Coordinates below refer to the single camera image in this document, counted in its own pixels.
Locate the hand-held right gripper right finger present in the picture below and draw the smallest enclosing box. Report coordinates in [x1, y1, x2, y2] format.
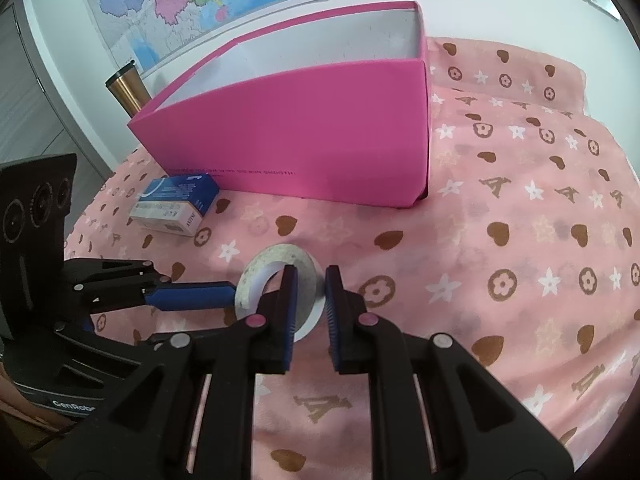
[324, 265, 576, 480]

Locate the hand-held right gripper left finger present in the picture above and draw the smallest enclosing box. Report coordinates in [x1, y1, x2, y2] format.
[47, 265, 299, 480]

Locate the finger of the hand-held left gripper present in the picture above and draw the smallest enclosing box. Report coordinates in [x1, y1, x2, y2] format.
[62, 257, 237, 314]

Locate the white tape roll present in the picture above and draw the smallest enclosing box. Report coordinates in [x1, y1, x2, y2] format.
[235, 243, 321, 342]

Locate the pink cardboard box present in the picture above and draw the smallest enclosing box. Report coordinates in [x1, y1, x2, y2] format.
[126, 1, 431, 209]

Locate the person's left forearm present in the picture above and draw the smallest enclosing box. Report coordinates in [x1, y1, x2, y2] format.
[0, 367, 68, 433]

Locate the blue white medicine box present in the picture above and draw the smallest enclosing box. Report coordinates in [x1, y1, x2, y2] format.
[129, 174, 221, 237]

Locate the grey cabinet door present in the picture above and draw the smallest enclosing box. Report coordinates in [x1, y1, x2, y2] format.
[0, 0, 113, 196]

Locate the bronze steel tumbler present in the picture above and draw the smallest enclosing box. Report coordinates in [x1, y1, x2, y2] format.
[104, 60, 153, 117]

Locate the pink printed blanket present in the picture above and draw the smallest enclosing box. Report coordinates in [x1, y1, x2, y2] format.
[62, 35, 640, 480]

